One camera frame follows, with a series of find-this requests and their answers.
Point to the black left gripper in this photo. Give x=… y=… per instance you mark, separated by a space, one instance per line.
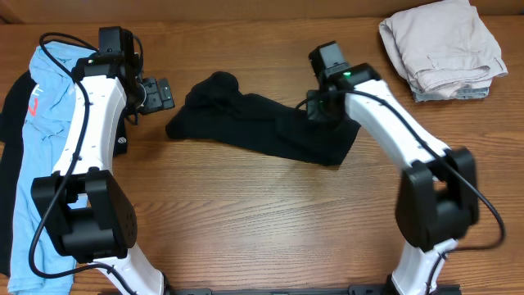
x=155 y=101

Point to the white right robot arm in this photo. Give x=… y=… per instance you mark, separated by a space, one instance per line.
x=436 y=204

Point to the black t-shirt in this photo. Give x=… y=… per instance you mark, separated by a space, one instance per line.
x=215 y=109

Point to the folded beige trousers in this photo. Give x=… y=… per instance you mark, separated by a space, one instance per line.
x=442 y=47

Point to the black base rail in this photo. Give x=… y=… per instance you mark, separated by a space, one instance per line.
x=319 y=290

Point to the black garment with logo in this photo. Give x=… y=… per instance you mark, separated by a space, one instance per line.
x=12 y=115

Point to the folded denim jeans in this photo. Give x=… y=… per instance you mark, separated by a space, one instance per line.
x=460 y=94

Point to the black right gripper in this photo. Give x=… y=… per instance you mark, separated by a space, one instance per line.
x=314 y=111

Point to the light blue t-shirt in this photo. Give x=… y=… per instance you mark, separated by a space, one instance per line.
x=44 y=133

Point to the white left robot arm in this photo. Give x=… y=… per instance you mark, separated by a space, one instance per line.
x=82 y=208

